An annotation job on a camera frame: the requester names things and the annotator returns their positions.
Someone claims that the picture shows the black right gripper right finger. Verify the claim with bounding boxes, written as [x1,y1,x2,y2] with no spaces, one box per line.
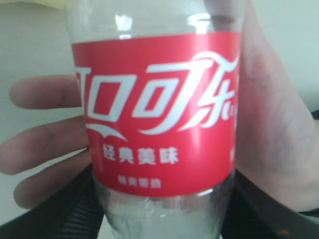
[221,171,319,239]

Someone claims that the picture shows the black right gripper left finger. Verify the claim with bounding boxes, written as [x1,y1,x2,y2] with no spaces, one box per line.
[0,165,104,239]

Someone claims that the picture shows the clear cola bottle red label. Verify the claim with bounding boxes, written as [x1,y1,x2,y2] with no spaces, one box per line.
[64,0,246,239]

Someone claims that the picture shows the person's open hand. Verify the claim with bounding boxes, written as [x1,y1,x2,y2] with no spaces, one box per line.
[0,0,316,213]

